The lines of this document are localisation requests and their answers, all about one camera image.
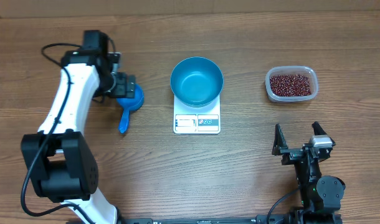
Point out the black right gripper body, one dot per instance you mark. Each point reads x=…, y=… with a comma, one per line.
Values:
x=294, y=154

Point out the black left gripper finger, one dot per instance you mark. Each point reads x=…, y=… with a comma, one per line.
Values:
x=119, y=90
x=130, y=86

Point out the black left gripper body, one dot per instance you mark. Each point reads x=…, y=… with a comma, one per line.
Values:
x=108, y=84

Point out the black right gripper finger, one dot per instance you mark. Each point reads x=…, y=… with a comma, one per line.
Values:
x=318, y=130
x=279, y=144

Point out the blue plastic measuring scoop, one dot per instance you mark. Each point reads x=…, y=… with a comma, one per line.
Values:
x=129, y=105

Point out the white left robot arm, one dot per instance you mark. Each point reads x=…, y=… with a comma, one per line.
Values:
x=61, y=169

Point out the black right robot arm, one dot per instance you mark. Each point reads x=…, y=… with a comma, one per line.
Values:
x=320, y=194

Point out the teal metal bowl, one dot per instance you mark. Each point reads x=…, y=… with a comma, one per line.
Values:
x=196, y=81

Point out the white digital kitchen scale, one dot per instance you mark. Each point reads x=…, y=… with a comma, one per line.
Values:
x=202, y=120

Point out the red beans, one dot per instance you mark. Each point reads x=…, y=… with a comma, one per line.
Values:
x=290, y=85

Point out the clear plastic container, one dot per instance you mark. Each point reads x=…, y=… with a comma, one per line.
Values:
x=292, y=70

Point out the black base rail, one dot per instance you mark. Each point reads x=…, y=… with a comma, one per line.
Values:
x=259, y=219

